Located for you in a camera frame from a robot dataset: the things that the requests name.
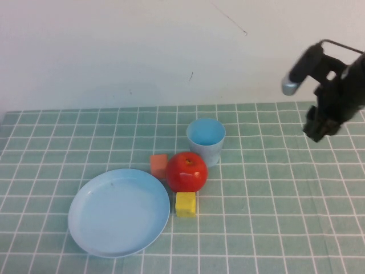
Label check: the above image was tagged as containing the red apple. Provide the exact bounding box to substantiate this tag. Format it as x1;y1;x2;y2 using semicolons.
165;151;209;193

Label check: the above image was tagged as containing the thin black camera cable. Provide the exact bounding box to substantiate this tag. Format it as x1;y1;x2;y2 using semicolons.
321;39;365;55

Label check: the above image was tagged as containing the yellow foam cube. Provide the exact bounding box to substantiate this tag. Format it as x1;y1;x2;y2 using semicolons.
175;191;197;218

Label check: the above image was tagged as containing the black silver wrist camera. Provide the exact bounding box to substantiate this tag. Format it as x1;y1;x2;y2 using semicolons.
281;42;326;96

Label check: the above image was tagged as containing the green white checked tablecloth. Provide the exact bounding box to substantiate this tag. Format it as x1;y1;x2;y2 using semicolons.
0;101;365;274

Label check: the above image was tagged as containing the light blue plastic plate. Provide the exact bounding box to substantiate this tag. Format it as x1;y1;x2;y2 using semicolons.
67;168;171;259

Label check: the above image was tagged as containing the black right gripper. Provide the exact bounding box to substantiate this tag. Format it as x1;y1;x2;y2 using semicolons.
302;55;365;143

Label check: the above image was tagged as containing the orange foam cube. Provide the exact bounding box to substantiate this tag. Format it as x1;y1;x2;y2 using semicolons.
149;154;168;179

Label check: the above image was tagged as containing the light blue plastic cup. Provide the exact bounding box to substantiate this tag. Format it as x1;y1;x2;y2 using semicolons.
186;118;226;168

